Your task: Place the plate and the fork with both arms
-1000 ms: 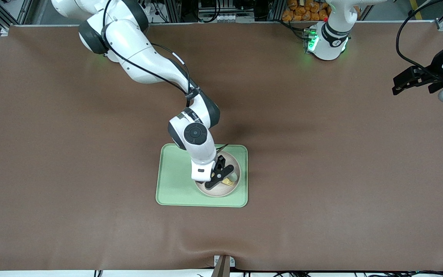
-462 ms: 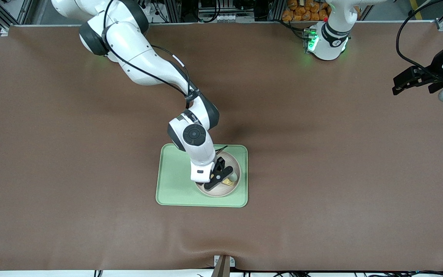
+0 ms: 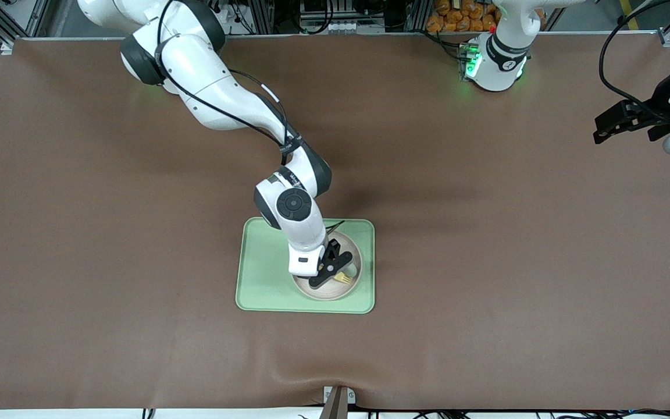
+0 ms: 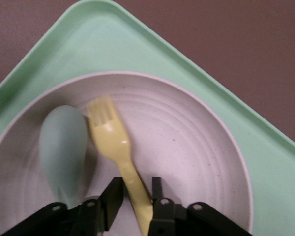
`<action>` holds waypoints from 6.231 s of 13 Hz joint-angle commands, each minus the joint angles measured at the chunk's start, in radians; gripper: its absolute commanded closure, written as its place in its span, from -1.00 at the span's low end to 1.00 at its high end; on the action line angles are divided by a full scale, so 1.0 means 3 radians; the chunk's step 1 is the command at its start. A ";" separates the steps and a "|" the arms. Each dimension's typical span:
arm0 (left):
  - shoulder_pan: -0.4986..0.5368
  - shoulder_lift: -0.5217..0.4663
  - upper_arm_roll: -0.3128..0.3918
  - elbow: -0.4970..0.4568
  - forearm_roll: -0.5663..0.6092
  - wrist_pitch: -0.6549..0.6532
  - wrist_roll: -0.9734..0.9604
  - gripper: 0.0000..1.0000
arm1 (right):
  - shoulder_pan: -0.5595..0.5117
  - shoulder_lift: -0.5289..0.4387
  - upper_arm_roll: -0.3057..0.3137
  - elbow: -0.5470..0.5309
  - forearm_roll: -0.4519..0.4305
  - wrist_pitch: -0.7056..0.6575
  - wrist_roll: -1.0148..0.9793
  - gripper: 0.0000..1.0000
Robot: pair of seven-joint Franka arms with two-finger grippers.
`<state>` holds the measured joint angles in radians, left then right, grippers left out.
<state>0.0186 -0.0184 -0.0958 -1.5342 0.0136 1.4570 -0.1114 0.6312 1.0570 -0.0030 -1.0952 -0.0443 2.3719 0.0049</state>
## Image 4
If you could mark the white round speckled plate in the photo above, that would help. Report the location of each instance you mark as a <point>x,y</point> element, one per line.
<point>186,159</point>

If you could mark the yellow plastic fork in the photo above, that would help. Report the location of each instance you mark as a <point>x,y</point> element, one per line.
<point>113,137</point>

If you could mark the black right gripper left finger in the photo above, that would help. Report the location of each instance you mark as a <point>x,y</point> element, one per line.
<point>98,216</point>

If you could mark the pale green plastic spoon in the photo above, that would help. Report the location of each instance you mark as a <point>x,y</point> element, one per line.
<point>61,152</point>

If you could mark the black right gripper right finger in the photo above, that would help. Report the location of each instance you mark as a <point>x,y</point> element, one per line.
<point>162,221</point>

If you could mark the light green rectangular tray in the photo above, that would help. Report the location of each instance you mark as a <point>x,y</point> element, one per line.
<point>113,49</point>

